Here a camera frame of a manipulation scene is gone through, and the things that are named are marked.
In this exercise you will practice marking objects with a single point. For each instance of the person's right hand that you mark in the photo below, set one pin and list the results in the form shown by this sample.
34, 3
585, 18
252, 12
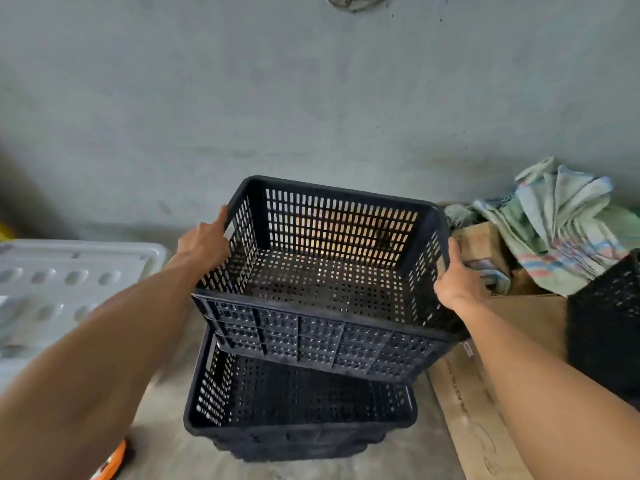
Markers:
457, 287

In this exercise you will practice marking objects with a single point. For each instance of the person's left hand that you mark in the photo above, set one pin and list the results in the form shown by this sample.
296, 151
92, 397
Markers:
202, 247

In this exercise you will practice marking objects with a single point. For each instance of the person's left thumb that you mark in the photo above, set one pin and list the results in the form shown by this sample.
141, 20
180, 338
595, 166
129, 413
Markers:
220, 215

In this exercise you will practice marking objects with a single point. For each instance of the person's right thumb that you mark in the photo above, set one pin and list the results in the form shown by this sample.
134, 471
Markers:
454, 251

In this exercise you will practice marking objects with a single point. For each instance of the black perforated plastic crate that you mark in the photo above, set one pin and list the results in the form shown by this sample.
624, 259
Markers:
295, 399
325, 279
607, 324

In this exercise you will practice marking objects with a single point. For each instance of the person's right forearm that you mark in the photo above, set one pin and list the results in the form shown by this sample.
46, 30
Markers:
540, 394

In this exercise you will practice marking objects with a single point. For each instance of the person's left forearm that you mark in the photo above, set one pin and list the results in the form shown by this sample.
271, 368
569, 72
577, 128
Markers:
85, 364

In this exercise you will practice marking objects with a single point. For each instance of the small brown cardboard box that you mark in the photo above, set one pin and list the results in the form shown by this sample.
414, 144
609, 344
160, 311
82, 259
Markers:
482, 249

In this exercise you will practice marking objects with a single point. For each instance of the crumpled striped woven sack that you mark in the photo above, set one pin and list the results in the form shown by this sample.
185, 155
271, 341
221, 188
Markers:
560, 224

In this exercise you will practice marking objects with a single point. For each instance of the white plastic crate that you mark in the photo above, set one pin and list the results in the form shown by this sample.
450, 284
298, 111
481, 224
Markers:
55, 294

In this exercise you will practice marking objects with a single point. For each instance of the orange and white object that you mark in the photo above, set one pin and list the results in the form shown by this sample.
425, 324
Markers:
112, 462

